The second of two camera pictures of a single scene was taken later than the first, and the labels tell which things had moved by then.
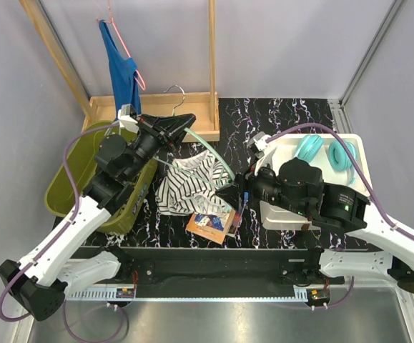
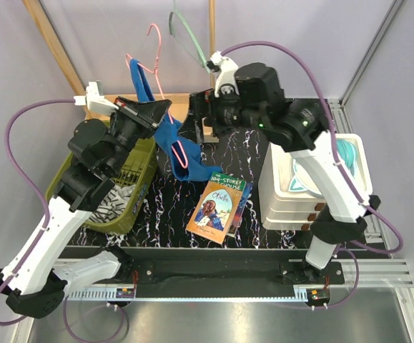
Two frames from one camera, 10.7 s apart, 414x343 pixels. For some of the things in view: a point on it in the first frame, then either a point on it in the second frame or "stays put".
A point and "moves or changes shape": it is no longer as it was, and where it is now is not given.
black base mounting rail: x=223 y=266 stays put
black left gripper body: x=148 y=144 → x=127 y=131
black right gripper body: x=262 y=186 → x=227 y=115
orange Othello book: x=214 y=227 stays put
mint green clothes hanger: x=215 y=152 → x=181 y=31
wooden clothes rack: x=203 y=105 stays put
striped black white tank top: x=191 y=185 moves or changes shape
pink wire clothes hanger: x=136 y=76 → x=156 y=73
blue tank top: x=122 y=71 → x=188 y=161
